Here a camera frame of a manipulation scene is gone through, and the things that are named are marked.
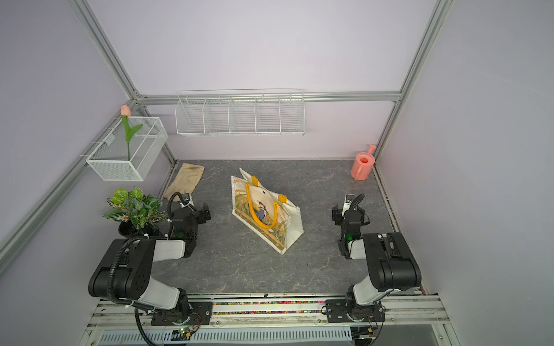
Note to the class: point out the pink watering can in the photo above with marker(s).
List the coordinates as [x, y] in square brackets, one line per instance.
[363, 164]

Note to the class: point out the white wire wall shelf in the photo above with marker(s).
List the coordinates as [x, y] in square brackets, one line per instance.
[240, 112]

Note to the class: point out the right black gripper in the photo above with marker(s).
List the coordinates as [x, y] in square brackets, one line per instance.
[337, 215]

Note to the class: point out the white mesh side basket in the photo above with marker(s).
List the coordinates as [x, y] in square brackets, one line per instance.
[109, 158]

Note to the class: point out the beige work glove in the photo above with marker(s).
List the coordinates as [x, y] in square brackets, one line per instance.
[186, 180]

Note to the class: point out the illustrated tote bag yellow handles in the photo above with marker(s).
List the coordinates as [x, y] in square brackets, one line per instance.
[272, 216]

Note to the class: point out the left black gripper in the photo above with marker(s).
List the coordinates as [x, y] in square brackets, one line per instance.
[200, 214]

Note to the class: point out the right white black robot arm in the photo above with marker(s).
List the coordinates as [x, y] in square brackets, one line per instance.
[391, 267]

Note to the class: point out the aluminium cage frame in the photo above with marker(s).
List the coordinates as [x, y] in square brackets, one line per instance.
[26, 230]

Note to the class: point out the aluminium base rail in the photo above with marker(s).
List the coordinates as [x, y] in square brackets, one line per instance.
[279, 319]

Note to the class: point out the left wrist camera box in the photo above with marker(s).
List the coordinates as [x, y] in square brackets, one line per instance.
[185, 201]

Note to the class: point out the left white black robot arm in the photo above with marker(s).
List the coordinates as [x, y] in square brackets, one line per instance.
[124, 273]

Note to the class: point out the artificial pink tulip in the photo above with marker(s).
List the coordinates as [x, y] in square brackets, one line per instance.
[130, 131]

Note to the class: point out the potted green plant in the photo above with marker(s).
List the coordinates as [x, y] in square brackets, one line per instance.
[135, 213]

